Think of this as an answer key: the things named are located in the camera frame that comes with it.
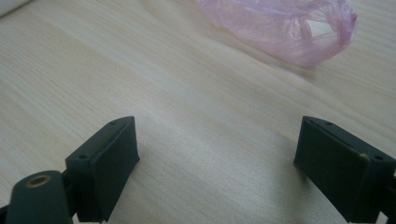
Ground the pink plastic bag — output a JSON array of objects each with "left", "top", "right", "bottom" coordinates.
[{"left": 194, "top": 0, "right": 359, "bottom": 68}]

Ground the white plastic bin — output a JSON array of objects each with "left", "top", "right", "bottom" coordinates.
[{"left": 0, "top": 0, "right": 34, "bottom": 18}]

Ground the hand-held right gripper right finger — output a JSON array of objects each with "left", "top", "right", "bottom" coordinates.
[{"left": 293, "top": 115, "right": 396, "bottom": 224}]

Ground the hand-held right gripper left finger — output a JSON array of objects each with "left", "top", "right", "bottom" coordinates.
[{"left": 64, "top": 116, "right": 141, "bottom": 224}]

